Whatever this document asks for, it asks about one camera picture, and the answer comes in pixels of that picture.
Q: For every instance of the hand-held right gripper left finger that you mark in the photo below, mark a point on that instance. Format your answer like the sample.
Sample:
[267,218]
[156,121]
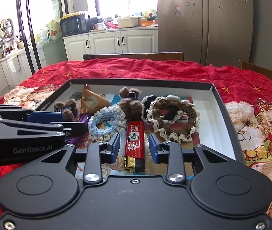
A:
[115,147]

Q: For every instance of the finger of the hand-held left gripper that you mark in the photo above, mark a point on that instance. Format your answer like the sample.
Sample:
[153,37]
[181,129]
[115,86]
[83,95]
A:
[44,117]
[30,149]

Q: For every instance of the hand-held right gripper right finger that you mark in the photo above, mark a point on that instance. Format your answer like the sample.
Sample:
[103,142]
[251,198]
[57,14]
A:
[153,147]

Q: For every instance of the red lighter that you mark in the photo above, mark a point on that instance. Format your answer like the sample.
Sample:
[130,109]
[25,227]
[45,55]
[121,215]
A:
[134,148]

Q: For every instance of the brown crochet hair clip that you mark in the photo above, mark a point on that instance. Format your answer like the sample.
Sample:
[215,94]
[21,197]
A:
[131,107]
[67,113]

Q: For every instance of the blue crochet scrunchie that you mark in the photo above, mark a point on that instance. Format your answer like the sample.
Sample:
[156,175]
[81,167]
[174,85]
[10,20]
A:
[95,130]

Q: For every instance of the purple lighter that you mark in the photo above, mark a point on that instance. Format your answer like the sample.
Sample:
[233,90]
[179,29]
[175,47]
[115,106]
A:
[84,122]

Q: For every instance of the brown cream-trimmed crochet scrunchie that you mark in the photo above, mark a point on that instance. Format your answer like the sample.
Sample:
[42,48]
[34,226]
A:
[188,110]

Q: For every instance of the white oval hair clip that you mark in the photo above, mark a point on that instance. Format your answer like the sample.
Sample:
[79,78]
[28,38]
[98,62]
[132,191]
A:
[173,98]

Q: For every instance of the black cardboard box lid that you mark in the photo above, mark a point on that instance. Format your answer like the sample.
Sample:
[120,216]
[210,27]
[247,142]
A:
[208,105]

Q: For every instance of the black white-trimmed scrunchie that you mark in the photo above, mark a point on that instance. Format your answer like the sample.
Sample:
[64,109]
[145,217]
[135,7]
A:
[149,103]

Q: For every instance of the brown triangular paper sachet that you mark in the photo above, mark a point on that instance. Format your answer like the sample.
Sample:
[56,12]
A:
[90,100]

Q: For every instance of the white counter cabinet row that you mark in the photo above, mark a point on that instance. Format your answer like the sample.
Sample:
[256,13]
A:
[4,76]

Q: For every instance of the white hanging bin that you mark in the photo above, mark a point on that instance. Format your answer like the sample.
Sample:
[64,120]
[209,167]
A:
[14,63]

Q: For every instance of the red printed quilt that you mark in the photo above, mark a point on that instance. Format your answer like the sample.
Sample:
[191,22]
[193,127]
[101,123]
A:
[150,69]

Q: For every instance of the dark wooden chair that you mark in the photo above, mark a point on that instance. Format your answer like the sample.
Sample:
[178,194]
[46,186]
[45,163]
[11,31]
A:
[265,73]
[131,56]

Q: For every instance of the white kitchen cabinet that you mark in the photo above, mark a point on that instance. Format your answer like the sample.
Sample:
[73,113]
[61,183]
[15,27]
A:
[102,44]

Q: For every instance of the black microwave oven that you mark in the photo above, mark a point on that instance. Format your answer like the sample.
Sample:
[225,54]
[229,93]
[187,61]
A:
[74,26]

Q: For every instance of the metal bowls rack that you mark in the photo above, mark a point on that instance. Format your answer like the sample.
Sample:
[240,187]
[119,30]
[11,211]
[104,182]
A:
[6,27]

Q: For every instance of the white mug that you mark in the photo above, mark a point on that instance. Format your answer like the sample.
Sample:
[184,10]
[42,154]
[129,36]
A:
[98,26]

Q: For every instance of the white plastic basin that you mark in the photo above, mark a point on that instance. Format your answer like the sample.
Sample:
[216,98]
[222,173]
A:
[127,22]

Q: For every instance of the silver refrigerator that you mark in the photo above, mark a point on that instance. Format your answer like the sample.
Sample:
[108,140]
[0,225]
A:
[203,21]

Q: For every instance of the black door frame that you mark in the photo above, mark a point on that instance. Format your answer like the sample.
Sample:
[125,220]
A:
[30,28]

